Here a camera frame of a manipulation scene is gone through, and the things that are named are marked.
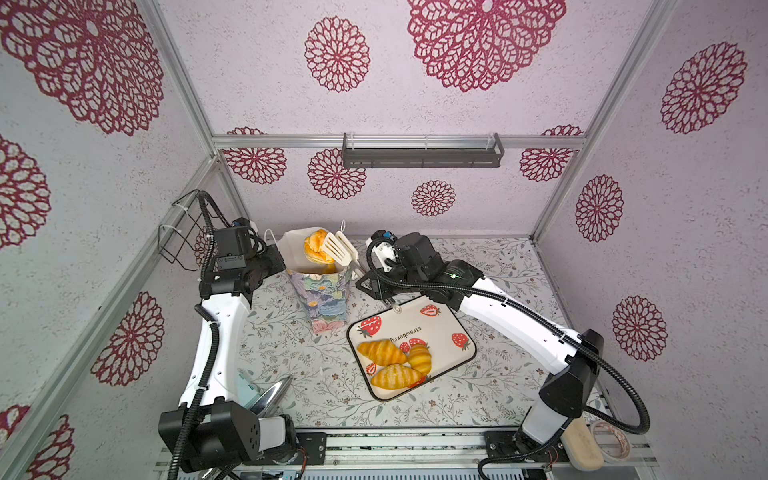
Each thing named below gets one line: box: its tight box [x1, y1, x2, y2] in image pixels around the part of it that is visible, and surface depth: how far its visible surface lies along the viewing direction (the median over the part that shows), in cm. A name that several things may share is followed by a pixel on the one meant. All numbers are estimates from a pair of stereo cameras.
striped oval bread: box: [408, 344, 432, 375], surface depth 87 cm
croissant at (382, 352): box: [357, 339, 407, 366], surface depth 88 cm
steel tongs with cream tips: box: [324, 219, 365, 278], surface depth 72 cm
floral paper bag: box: [279, 227, 351, 333], surface depth 85 cm
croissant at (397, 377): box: [371, 364, 423, 390], surface depth 83 cm
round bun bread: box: [304, 229, 337, 273], surface depth 73 cm
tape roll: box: [591, 421, 631, 463], surface depth 74 cm
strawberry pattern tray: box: [347, 296, 477, 356], surface depth 96 cm
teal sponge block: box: [238, 374, 261, 408], surface depth 81 cm
